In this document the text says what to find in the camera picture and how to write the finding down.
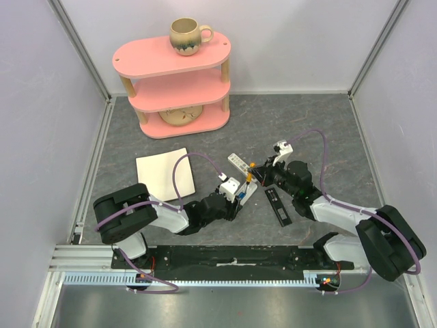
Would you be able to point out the white remote with back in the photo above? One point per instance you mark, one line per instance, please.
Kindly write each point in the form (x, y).
(252, 188)

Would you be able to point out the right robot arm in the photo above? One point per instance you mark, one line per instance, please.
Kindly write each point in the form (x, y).
(382, 239)

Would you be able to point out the grey slotted cable duct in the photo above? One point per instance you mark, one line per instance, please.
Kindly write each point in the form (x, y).
(135, 280)

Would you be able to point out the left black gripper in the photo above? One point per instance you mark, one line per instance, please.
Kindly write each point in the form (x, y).
(233, 208)

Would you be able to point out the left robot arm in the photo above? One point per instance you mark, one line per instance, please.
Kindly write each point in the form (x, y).
(123, 214)

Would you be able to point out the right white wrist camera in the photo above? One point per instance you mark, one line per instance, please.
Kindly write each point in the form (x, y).
(283, 150)

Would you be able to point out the beige floral ceramic bowl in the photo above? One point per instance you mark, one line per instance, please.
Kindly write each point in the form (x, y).
(182, 116)

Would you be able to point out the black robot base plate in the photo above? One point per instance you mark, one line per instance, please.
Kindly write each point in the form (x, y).
(172, 257)

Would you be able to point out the beige ceramic mug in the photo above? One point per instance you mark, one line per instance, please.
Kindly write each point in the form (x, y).
(186, 36)

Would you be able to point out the pink three-tier shelf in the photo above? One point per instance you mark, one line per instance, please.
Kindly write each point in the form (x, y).
(157, 79)

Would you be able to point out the white air conditioner remote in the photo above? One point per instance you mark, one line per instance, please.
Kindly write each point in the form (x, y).
(238, 163)

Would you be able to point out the orange handled screwdriver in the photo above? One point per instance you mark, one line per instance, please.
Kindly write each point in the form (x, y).
(249, 177)

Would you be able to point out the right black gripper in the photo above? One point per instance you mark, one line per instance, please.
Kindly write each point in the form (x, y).
(265, 171)

